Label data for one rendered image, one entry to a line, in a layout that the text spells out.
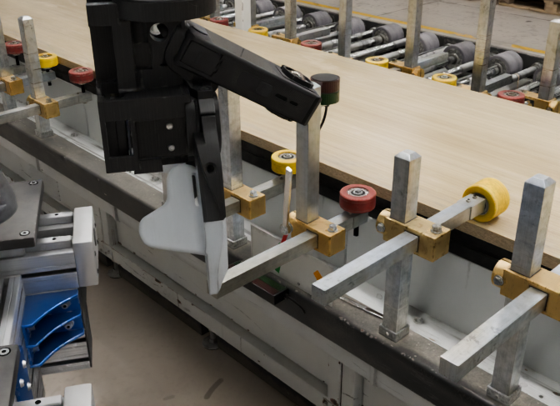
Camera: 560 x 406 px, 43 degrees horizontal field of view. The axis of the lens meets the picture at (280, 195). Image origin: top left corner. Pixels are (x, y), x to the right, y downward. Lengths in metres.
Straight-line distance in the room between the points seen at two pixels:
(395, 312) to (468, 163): 0.49
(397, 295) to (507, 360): 0.24
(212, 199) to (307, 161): 0.98
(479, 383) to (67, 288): 0.77
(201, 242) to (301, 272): 1.10
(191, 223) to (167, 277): 2.17
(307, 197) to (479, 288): 0.41
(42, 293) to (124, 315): 1.48
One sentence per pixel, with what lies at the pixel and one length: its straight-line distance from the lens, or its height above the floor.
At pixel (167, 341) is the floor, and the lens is 2.63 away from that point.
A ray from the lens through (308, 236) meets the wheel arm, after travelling 1.49.
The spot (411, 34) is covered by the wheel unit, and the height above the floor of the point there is 0.98.
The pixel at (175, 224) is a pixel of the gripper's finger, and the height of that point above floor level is 1.37.
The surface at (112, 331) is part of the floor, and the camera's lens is 2.71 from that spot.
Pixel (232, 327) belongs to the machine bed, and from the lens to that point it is 2.39.
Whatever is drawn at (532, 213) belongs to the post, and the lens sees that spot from 1.17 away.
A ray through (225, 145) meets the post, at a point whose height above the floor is 0.97.
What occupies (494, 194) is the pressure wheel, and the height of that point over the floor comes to 0.97.
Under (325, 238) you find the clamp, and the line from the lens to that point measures 1.48.
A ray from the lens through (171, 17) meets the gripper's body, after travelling 0.47.
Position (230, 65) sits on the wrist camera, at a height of 1.47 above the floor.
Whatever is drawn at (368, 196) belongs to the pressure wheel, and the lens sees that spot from 1.56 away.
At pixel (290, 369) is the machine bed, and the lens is 2.22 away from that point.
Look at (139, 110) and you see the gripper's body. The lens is 0.49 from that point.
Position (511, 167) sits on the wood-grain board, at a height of 0.90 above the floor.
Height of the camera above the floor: 1.61
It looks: 27 degrees down
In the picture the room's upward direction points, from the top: straight up
